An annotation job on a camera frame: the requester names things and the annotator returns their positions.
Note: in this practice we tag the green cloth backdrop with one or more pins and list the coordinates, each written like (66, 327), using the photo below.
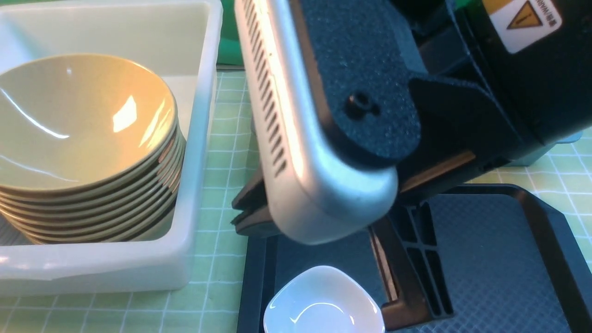
(229, 52)

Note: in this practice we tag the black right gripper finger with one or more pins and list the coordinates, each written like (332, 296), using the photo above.
(406, 250)

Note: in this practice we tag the white plastic tub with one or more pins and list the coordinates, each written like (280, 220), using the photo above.
(177, 39)

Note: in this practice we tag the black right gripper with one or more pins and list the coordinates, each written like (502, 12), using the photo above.
(445, 90)

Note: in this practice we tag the black serving tray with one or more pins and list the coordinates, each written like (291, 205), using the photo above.
(510, 262)

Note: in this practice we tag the white square dish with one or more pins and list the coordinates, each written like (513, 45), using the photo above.
(323, 299)

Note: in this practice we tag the stack of tan bowls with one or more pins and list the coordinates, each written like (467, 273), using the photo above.
(91, 150)

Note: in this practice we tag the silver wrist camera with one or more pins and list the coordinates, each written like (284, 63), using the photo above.
(315, 194)

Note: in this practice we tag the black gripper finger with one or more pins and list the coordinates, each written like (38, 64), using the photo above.
(254, 219)

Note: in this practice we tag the blue chopstick bin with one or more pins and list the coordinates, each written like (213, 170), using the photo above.
(531, 158)

